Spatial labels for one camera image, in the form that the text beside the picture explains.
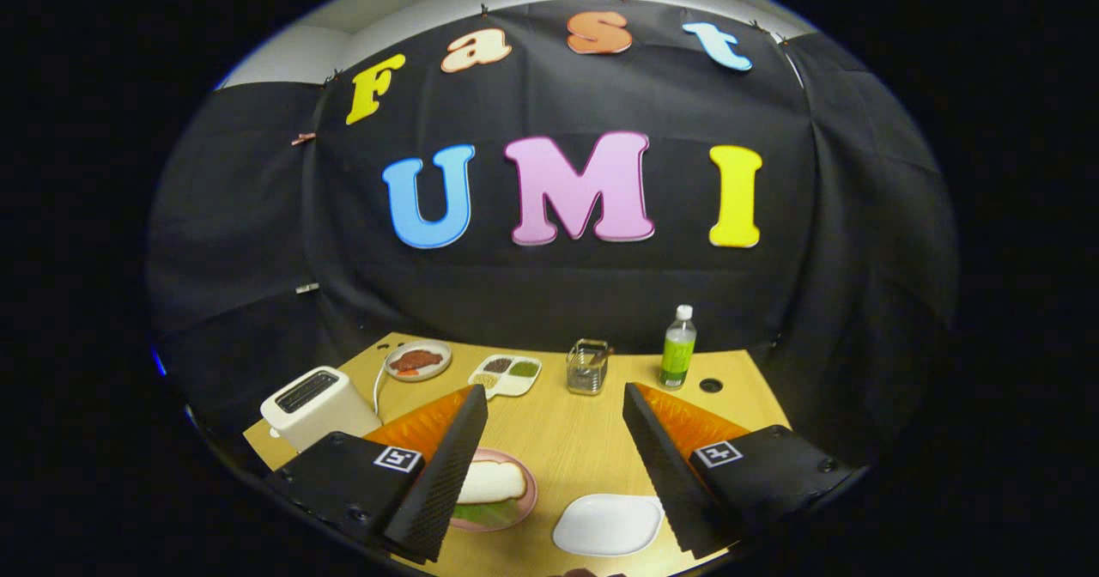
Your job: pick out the red cloth clip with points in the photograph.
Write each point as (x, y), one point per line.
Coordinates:
(302, 138)

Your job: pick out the white toaster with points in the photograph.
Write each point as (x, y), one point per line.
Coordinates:
(318, 418)

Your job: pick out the round white plate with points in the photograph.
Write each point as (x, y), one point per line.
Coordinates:
(440, 369)

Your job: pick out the toasted bread slice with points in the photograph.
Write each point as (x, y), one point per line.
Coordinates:
(494, 481)

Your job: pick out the white square plate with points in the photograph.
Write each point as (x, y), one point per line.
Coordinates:
(605, 525)

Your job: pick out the pink round plate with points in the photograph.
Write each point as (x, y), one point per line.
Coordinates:
(531, 491)

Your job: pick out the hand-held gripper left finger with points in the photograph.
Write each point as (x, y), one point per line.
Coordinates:
(442, 482)

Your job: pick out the red meat slice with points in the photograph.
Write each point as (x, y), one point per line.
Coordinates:
(418, 360)

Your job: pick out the green label plastic bottle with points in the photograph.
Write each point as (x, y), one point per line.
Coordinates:
(677, 354)

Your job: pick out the green lettuce leaf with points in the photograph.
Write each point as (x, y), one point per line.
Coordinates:
(489, 513)

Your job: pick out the white divided bean dish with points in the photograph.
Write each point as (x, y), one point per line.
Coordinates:
(505, 376)

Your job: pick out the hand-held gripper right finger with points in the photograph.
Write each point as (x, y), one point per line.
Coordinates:
(670, 491)

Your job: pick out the black backdrop cloth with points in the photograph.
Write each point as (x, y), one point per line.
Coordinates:
(532, 302)

